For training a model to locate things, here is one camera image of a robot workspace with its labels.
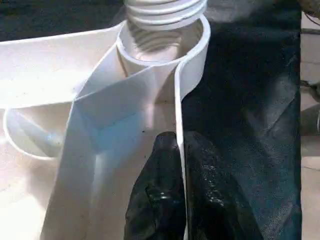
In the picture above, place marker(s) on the white plastic table top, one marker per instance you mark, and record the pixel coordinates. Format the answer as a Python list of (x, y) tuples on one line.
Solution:
[(50, 75)]

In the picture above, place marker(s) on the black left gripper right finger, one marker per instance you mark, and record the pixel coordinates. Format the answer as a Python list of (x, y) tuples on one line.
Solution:
[(215, 200)]

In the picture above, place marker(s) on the black work mat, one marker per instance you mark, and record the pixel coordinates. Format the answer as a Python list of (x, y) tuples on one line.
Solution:
[(240, 100)]

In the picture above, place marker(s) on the white plastic table leg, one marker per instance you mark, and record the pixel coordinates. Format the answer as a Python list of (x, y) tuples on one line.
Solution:
[(165, 12)]

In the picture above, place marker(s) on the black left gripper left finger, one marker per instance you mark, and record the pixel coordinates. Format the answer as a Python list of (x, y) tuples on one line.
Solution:
[(157, 200)]

